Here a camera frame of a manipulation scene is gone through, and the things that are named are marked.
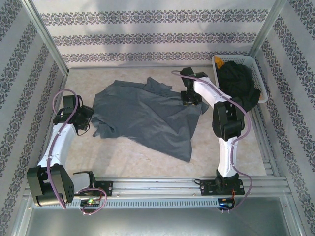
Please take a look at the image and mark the gray t-shirt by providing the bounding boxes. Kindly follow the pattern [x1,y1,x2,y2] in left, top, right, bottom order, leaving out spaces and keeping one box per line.
[90,76,210,163]

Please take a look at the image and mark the orange cloth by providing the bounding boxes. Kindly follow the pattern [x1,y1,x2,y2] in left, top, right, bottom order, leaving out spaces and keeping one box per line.
[213,56,226,69]

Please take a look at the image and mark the black t-shirt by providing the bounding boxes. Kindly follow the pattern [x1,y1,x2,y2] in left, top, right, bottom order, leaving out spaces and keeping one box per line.
[218,60,262,113]

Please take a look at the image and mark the white plastic mesh basket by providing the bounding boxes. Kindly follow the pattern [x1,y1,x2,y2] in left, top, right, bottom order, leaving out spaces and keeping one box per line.
[211,55,269,104]

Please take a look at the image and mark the gray sheet metal panel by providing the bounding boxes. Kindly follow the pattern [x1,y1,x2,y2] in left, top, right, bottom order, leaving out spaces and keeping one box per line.
[14,196,303,236]

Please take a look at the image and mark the thin aluminium wall rail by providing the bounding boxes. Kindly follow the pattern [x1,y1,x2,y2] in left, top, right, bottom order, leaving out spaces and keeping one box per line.
[33,72,71,179]
[67,64,214,71]

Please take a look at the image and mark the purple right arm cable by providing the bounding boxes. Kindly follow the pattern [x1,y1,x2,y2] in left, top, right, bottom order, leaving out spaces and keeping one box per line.
[171,70,254,212]

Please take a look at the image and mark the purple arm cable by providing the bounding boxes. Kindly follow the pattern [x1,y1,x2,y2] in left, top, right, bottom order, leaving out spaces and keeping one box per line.
[48,89,108,217]
[171,70,254,212]

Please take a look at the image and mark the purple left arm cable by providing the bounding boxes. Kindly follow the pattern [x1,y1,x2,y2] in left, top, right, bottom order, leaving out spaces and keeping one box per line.
[48,89,108,217]

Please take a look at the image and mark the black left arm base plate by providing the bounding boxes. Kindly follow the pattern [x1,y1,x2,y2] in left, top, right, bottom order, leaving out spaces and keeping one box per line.
[94,180,114,197]

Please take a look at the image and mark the silver aluminium frame post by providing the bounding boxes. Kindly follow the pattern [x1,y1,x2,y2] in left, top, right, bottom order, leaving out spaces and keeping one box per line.
[248,0,289,59]
[22,0,70,76]

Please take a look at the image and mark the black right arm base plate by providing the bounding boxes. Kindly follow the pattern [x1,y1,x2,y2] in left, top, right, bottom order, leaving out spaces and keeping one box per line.
[198,178,246,197]

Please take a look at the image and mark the long aluminium mounting rail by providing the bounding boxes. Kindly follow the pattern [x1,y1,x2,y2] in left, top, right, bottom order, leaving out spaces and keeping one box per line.
[24,176,292,197]

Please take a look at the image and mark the wide grooved aluminium side rail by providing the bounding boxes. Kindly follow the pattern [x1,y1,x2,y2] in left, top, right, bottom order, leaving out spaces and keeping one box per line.
[248,105,292,180]

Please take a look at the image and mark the slotted gray cable duct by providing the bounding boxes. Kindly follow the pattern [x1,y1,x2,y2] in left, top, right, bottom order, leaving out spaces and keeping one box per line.
[31,197,222,210]

